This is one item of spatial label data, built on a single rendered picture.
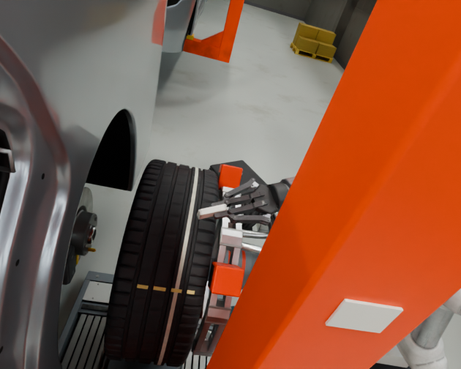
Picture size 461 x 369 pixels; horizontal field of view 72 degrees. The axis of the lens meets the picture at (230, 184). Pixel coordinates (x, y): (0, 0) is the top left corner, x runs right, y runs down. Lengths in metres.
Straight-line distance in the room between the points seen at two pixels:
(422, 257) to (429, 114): 0.15
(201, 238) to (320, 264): 0.55
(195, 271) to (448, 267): 0.61
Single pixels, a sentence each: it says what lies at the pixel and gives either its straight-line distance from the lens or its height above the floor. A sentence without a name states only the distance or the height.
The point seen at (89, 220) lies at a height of 0.92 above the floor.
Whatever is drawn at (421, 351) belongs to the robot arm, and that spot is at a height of 0.63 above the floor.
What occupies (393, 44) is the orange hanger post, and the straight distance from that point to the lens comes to 0.32.
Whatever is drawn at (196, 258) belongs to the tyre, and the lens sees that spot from 0.85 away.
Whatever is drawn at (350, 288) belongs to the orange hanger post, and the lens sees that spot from 0.37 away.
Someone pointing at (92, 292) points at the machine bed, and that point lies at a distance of 2.02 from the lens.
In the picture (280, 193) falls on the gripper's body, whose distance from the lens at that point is 0.81.
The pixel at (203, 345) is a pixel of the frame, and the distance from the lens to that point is 1.11.
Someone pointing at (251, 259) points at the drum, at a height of 0.92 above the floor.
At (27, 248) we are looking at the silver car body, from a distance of 0.67.
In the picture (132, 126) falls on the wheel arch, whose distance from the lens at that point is 1.30.
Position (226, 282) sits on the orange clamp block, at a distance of 0.83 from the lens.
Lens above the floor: 1.76
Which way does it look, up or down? 36 degrees down
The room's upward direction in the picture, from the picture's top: 18 degrees clockwise
